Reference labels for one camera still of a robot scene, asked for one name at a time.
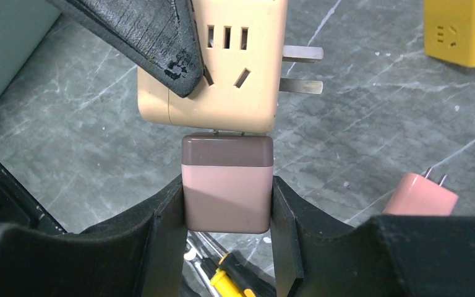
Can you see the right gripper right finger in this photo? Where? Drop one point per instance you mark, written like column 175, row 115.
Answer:
column 314, row 254

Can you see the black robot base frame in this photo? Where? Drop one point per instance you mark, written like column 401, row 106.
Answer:
column 18, row 206

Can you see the clear plastic storage bin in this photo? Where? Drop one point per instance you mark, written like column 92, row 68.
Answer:
column 23, row 24

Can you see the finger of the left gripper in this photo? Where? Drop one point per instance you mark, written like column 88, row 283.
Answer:
column 159, row 36

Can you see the large black yellow screwdriver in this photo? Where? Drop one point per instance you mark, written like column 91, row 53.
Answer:
column 224, row 272

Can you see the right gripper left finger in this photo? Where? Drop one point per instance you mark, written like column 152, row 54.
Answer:
column 138, row 252

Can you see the beige wooden cube socket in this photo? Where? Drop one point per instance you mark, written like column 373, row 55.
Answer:
column 243, row 48

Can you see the yellow cube socket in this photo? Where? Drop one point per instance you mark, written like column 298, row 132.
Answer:
column 449, row 31

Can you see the small pink cube adapter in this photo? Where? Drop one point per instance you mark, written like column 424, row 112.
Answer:
column 227, row 182

